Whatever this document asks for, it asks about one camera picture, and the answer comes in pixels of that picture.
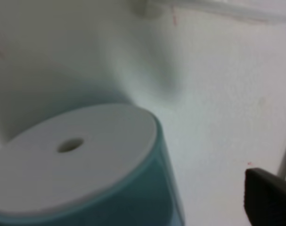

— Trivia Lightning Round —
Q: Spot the teal crank pencil sharpener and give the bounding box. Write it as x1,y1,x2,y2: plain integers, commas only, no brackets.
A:
0,104,185,226

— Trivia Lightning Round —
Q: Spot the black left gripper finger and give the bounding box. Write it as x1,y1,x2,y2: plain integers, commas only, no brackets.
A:
244,168,286,226

